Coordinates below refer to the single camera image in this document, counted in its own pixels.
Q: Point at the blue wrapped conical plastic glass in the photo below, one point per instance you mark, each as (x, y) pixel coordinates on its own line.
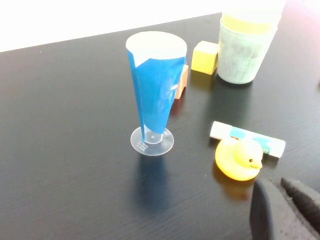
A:
(155, 95)

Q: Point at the white green glue stick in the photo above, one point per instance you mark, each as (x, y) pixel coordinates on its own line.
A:
(225, 130)

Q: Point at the yellow rubber duck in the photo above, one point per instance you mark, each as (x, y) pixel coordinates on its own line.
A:
(235, 160)

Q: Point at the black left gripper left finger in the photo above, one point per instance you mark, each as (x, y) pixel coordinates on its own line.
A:
(260, 212)

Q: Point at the green plastic cup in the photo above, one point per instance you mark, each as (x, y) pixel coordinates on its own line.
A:
(240, 57)

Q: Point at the yellow plastic cup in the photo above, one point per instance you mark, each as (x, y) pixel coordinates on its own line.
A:
(245, 26)

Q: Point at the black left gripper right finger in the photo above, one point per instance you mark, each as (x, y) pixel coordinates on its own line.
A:
(305, 202)

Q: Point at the orange cube block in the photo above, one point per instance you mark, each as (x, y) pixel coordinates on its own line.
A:
(183, 80)

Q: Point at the small yellow cube block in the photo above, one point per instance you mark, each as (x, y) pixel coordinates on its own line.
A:
(203, 58)

